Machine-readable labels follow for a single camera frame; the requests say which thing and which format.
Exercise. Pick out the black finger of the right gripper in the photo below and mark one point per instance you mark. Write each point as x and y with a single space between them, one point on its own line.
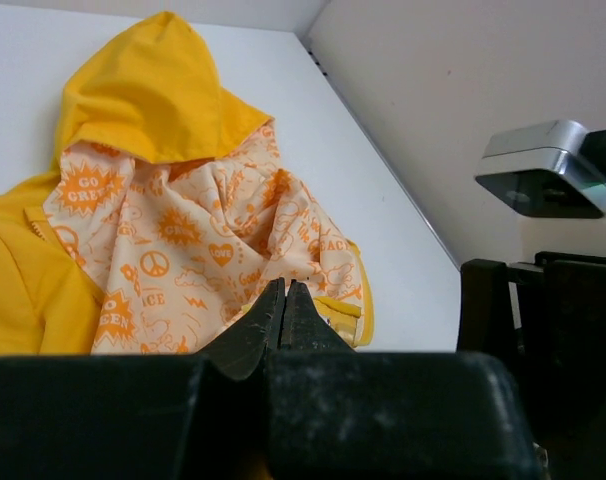
546 322

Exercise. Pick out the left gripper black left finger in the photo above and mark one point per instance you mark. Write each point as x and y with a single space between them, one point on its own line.
176 416

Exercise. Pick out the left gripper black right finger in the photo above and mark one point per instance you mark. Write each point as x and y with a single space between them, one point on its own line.
334 413

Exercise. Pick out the yellow jacket with patterned lining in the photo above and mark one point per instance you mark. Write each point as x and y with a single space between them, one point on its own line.
165 213

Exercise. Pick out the aluminium rail right side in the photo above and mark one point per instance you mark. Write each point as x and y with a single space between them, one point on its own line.
394 171

